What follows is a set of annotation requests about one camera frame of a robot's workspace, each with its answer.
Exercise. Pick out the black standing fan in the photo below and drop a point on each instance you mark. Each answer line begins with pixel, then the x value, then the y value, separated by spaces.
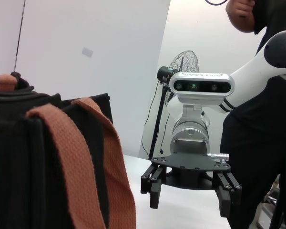
pixel 163 72

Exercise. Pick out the person in black clothes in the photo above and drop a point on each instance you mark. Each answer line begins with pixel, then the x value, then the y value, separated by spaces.
pixel 264 143

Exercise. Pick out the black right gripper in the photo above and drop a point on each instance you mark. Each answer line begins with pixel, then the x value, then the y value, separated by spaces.
pixel 188 171

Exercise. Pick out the person bare hand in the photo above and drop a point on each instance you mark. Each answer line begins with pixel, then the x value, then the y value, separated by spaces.
pixel 243 8

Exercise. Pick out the black metal stand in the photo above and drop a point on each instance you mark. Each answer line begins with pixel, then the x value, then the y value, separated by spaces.
pixel 277 210

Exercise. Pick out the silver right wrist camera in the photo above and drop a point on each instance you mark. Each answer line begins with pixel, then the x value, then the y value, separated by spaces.
pixel 202 86

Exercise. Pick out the grey equipment box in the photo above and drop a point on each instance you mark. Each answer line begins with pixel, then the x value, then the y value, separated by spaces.
pixel 264 215

